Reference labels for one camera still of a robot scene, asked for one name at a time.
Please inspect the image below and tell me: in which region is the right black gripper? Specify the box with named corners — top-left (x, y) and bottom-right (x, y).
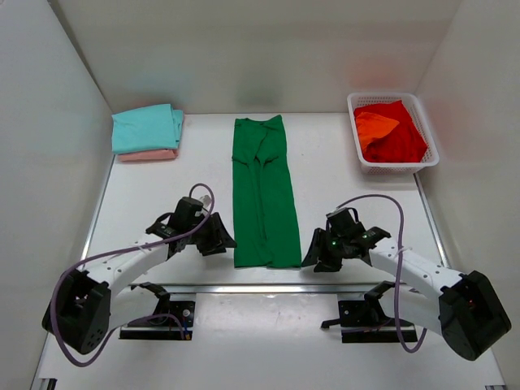
top-left (301, 229), bottom-right (349, 273)

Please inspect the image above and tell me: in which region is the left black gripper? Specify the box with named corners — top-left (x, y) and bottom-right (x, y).
top-left (188, 210), bottom-right (238, 256)

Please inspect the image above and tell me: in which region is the green t shirt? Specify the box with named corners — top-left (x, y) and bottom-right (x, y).
top-left (232, 115), bottom-right (301, 269)

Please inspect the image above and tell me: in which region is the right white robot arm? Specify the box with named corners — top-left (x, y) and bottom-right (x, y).
top-left (302, 207), bottom-right (512, 361)

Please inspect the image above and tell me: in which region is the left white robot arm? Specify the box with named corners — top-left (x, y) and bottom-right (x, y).
top-left (41, 195), bottom-right (237, 355)

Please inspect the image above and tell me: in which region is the folded pink t shirt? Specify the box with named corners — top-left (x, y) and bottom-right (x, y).
top-left (117, 149), bottom-right (178, 163)

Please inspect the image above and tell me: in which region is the folded teal t shirt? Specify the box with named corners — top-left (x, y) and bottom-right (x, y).
top-left (111, 104), bottom-right (184, 154)

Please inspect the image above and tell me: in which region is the white plastic basket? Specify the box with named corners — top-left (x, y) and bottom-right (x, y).
top-left (348, 92), bottom-right (439, 175)

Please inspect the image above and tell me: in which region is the orange t shirt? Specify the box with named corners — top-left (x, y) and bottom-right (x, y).
top-left (355, 112), bottom-right (400, 152)

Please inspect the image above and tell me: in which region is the red t shirt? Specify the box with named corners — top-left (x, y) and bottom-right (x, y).
top-left (354, 101), bottom-right (427, 163)

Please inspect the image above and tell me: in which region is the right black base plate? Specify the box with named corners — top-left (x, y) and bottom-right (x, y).
top-left (320, 299), bottom-right (400, 344)

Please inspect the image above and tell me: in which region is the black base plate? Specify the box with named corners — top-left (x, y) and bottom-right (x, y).
top-left (320, 299), bottom-right (400, 344)
top-left (119, 297), bottom-right (196, 341)

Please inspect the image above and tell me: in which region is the aluminium table rail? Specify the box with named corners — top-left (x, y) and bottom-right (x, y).
top-left (109, 279), bottom-right (458, 296)

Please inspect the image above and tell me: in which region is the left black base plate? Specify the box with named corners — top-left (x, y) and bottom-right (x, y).
top-left (119, 297), bottom-right (196, 341)

